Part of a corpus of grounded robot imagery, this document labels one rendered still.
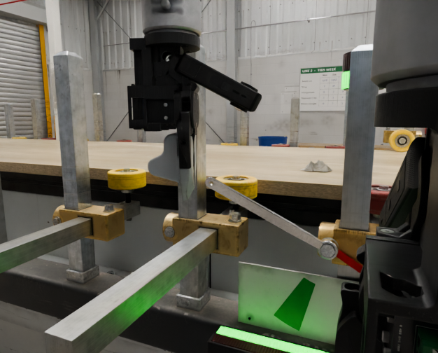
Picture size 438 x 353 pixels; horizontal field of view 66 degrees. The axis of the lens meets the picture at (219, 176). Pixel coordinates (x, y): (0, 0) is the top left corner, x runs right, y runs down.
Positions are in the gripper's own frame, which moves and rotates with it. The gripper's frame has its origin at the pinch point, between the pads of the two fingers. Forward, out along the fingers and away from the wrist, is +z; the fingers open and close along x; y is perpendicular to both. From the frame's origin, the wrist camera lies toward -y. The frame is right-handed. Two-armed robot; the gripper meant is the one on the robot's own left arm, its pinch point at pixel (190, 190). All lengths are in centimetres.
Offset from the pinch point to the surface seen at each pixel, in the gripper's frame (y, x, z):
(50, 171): 41, -39, 3
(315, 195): -21.0, -16.0, 3.9
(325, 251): -18.0, 2.7, 7.3
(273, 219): -11.2, 2.1, 3.3
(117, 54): 326, -945, -193
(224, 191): -4.7, 1.7, -0.4
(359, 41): -254, -677, -163
